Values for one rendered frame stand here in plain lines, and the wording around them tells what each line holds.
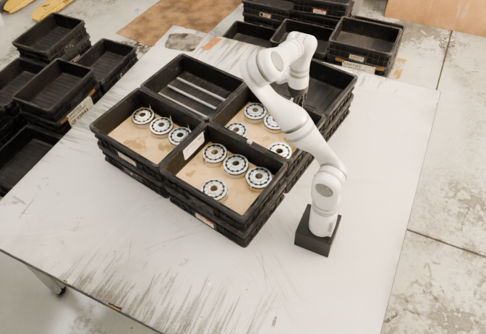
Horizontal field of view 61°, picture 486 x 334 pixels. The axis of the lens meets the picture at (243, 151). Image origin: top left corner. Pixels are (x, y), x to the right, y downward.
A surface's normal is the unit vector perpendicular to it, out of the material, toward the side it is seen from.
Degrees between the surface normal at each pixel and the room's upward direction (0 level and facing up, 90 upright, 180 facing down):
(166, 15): 4
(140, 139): 0
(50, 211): 0
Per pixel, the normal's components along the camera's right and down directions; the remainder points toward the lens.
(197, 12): -0.04, -0.64
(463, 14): -0.42, 0.48
